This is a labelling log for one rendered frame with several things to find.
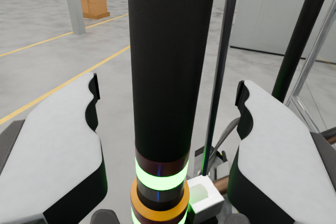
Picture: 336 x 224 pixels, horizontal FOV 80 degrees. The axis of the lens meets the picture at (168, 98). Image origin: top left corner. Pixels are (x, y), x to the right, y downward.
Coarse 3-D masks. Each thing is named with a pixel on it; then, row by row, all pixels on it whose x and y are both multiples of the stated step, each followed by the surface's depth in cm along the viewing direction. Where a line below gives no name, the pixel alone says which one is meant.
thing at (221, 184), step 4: (328, 140) 24; (332, 140) 25; (224, 176) 19; (228, 176) 19; (216, 180) 19; (220, 180) 19; (224, 180) 19; (216, 184) 18; (220, 184) 18; (224, 184) 19; (216, 188) 18; (220, 188) 18; (224, 188) 18; (220, 192) 18; (224, 192) 18
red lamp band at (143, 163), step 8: (136, 152) 12; (136, 160) 12; (144, 160) 11; (152, 160) 11; (176, 160) 11; (184, 160) 11; (144, 168) 11; (152, 168) 11; (160, 168) 11; (168, 168) 11; (176, 168) 11
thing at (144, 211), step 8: (136, 184) 15; (184, 184) 15; (184, 192) 14; (136, 200) 14; (184, 200) 14; (136, 208) 14; (144, 208) 13; (176, 208) 14; (184, 208) 14; (144, 216) 13; (152, 216) 13; (160, 216) 13; (168, 216) 13
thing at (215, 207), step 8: (200, 176) 19; (192, 184) 18; (208, 184) 18; (208, 192) 18; (216, 192) 18; (208, 200) 17; (216, 200) 17; (192, 208) 17; (200, 208) 16; (208, 208) 17; (216, 208) 17; (192, 216) 17; (200, 216) 17; (208, 216) 18
